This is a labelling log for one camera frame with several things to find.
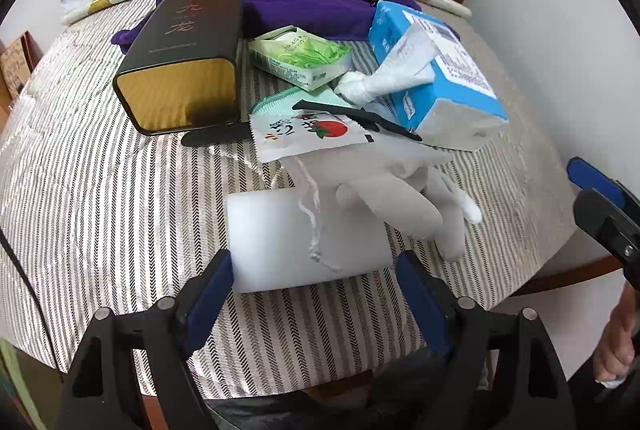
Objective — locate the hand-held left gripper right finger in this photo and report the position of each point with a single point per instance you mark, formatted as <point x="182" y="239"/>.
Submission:
<point x="420" y="300"/>

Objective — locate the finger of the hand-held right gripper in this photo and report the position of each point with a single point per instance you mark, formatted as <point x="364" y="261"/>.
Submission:
<point x="587" y="172"/>
<point x="605" y="220"/>

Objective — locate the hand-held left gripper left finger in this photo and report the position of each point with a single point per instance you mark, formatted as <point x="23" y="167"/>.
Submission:
<point x="212" y="290"/>

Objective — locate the white foam block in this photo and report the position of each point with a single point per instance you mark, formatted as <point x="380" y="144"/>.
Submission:
<point x="275" y="240"/>

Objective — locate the green tissue pack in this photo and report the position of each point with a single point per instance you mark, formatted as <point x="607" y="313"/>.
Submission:
<point x="295" y="60"/>

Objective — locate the person's right hand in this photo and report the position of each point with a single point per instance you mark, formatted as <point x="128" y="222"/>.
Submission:
<point x="617" y="340"/>

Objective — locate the white glove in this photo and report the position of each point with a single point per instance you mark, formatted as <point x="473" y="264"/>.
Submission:
<point x="380" y="200"/>

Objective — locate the striped bedsheet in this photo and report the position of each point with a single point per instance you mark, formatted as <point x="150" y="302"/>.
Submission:
<point x="125" y="210"/>

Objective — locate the person's dark clothing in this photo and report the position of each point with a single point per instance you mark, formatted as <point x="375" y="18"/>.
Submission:
<point x="325" y="410"/>

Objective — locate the blue tissue box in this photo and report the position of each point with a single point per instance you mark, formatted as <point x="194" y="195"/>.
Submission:
<point x="450" y="75"/>

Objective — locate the tomato print sauce packet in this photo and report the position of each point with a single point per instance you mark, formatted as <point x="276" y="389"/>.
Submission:
<point x="300" y="133"/>

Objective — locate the mint green cloth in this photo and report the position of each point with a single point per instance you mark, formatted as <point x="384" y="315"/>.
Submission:
<point x="280" y="103"/>

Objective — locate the dark tin box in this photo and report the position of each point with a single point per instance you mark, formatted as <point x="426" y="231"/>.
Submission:
<point x="175" y="60"/>

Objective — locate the brown cardboard box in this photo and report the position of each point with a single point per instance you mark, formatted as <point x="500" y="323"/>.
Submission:
<point x="17" y="65"/>

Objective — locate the printed paper roll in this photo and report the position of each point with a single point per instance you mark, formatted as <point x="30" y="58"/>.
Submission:
<point x="100" y="3"/>

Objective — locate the wooden bed frame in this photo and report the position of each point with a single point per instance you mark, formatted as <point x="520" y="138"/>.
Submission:
<point x="565" y="277"/>

